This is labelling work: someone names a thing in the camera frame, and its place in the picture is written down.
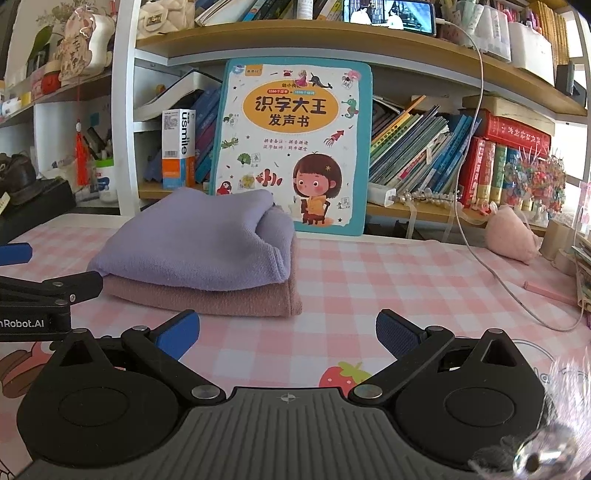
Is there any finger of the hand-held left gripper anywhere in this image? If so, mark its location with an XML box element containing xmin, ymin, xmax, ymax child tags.
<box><xmin>0</xmin><ymin>271</ymin><xmax>103</xmax><ymax>306</ymax></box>
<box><xmin>0</xmin><ymin>243</ymin><xmax>33</xmax><ymax>267</ymax></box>

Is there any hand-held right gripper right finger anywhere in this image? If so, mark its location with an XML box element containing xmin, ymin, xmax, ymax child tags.
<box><xmin>348</xmin><ymin>309</ymin><xmax>532</xmax><ymax>407</ymax></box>

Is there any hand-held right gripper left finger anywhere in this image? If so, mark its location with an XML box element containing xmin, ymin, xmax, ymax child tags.
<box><xmin>46</xmin><ymin>310</ymin><xmax>227</xmax><ymax>407</ymax></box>

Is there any purple and pink sweater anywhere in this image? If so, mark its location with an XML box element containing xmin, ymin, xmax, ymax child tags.
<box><xmin>87</xmin><ymin>187</ymin><xmax>304</xmax><ymax>318</ymax></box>

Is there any black box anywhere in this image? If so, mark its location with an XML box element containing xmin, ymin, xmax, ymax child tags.
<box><xmin>0</xmin><ymin>179</ymin><xmax>77</xmax><ymax>246</ymax></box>

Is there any pink checked tablecloth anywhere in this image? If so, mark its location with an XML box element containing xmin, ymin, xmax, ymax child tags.
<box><xmin>0</xmin><ymin>212</ymin><xmax>591</xmax><ymax>480</ymax></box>

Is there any brown leather shoe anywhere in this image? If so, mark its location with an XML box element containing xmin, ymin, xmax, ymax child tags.
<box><xmin>0</xmin><ymin>154</ymin><xmax>38</xmax><ymax>206</ymax></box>

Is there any white jar with green lid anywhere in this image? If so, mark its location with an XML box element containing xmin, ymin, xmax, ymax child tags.
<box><xmin>95</xmin><ymin>158</ymin><xmax>119</xmax><ymax>203</ymax></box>

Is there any red tassel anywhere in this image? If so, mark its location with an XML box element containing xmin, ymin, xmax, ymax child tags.
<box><xmin>75</xmin><ymin>83</ymin><xmax>91</xmax><ymax>187</ymax></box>

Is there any white charger plug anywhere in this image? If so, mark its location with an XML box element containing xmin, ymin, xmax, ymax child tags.
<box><xmin>368</xmin><ymin>182</ymin><xmax>397</xmax><ymax>206</ymax></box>

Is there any bunch of pens and brushes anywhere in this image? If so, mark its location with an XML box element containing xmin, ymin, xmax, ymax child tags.
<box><xmin>85</xmin><ymin>127</ymin><xmax>114</xmax><ymax>162</ymax></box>

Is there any pink plush toy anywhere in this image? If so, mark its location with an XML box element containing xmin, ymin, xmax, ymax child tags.
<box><xmin>485</xmin><ymin>204</ymin><xmax>544</xmax><ymax>265</ymax></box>

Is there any pink pencil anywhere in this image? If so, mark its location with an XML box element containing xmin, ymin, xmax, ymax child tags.
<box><xmin>523</xmin><ymin>281</ymin><xmax>579</xmax><ymax>306</ymax></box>

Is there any white and orange carton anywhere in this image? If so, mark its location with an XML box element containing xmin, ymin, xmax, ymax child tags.
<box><xmin>161</xmin><ymin>109</ymin><xmax>197</xmax><ymax>190</ymax></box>

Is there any white and wooden bookshelf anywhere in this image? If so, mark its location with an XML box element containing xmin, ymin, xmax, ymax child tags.
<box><xmin>0</xmin><ymin>0</ymin><xmax>591</xmax><ymax>241</ymax></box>

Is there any red thick upright dictionary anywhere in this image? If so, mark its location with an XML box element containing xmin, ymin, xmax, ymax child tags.
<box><xmin>458</xmin><ymin>137</ymin><xmax>486</xmax><ymax>206</ymax></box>

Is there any small beige box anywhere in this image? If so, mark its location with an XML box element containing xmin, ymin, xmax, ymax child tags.
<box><xmin>539</xmin><ymin>219</ymin><xmax>574</xmax><ymax>260</ymax></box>

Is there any row of thin colourful books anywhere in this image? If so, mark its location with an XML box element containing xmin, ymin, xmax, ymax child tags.
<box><xmin>368</xmin><ymin>95</ymin><xmax>477</xmax><ymax>195</ymax></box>

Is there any stack of books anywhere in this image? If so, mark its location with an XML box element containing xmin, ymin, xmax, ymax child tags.
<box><xmin>571</xmin><ymin>231</ymin><xmax>591</xmax><ymax>315</ymax></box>

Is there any row of leaning blue books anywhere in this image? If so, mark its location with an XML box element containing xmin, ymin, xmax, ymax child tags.
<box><xmin>194</xmin><ymin>85</ymin><xmax>223</xmax><ymax>185</ymax></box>

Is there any colourful paper flower bouquet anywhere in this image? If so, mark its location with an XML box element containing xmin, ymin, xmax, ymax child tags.
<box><xmin>503</xmin><ymin>148</ymin><xmax>567</xmax><ymax>214</ymax></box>

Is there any thick open white-paged book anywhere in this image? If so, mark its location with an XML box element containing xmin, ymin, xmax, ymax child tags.
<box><xmin>134</xmin><ymin>71</ymin><xmax>223</xmax><ymax>122</ymax></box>

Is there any children's picture sound book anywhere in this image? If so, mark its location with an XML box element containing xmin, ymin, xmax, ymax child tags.
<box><xmin>209</xmin><ymin>58</ymin><xmax>373</xmax><ymax>237</ymax></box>

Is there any wooden hanging plaque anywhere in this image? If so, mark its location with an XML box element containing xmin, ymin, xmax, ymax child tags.
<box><xmin>59</xmin><ymin>6</ymin><xmax>115</xmax><ymax>86</ymax></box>

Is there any red book lying flat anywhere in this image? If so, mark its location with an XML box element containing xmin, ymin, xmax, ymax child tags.
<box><xmin>480</xmin><ymin>112</ymin><xmax>553</xmax><ymax>149</ymax></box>

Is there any tan book lying flat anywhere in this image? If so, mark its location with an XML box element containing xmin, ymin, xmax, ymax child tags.
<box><xmin>462</xmin><ymin>95</ymin><xmax>552</xmax><ymax>124</ymax></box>

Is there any cream quilted bag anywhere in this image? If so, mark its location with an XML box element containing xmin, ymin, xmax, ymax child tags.
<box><xmin>137</xmin><ymin>0</ymin><xmax>195</xmax><ymax>40</ymax></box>

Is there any small black device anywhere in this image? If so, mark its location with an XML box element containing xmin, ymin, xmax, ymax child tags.
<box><xmin>555</xmin><ymin>62</ymin><xmax>576</xmax><ymax>96</ymax></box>

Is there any white storage box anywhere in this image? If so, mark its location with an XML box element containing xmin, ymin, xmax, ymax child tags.
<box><xmin>508</xmin><ymin>21</ymin><xmax>556</xmax><ymax>86</ymax></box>

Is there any phone with lit screen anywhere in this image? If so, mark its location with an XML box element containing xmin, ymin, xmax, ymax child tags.
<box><xmin>342</xmin><ymin>0</ymin><xmax>437</xmax><ymax>37</ymax></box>

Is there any row of upper shelf books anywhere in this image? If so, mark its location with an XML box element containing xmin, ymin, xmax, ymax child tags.
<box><xmin>195</xmin><ymin>0</ymin><xmax>343</xmax><ymax>27</ymax></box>

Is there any row of yellow books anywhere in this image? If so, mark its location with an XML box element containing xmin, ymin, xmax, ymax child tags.
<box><xmin>531</xmin><ymin>0</ymin><xmax>571</xmax><ymax>66</ymax></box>

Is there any pearl bead string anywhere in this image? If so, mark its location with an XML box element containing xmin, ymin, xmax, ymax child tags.
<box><xmin>397</xmin><ymin>189</ymin><xmax>459</xmax><ymax>207</ymax></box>

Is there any white charging cable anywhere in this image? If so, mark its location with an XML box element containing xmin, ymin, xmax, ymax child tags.
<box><xmin>436</xmin><ymin>18</ymin><xmax>587</xmax><ymax>332</ymax></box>

